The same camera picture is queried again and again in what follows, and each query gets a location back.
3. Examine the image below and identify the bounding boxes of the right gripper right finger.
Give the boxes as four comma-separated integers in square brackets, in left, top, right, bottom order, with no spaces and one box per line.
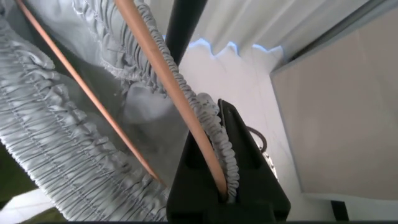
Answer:
[217,98,292,223]

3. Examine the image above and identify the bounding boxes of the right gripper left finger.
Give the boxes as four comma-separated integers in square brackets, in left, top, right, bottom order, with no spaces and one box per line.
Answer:
[166,129,231,223]

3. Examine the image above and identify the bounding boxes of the pink clothes hanger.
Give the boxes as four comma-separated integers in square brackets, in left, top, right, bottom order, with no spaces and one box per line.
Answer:
[14,0,229,200]

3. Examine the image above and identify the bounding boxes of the pale grey shorts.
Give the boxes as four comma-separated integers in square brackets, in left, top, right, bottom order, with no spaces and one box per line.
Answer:
[0,0,241,222]

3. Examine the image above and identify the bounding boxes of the black clothes rack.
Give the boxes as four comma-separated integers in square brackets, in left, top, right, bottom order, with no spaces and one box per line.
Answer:
[164,0,208,67]

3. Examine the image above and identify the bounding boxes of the white curtain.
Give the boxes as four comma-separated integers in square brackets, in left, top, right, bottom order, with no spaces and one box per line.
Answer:
[144,0,379,63]

